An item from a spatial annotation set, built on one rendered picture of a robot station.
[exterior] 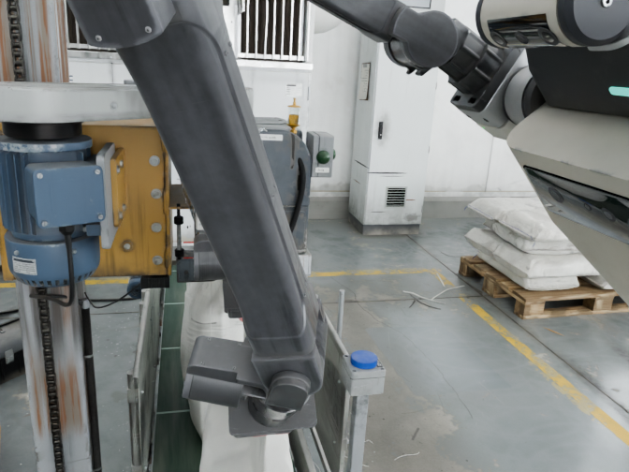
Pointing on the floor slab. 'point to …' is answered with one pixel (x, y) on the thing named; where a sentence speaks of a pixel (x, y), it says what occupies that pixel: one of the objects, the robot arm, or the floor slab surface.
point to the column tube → (32, 335)
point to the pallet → (532, 303)
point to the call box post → (358, 433)
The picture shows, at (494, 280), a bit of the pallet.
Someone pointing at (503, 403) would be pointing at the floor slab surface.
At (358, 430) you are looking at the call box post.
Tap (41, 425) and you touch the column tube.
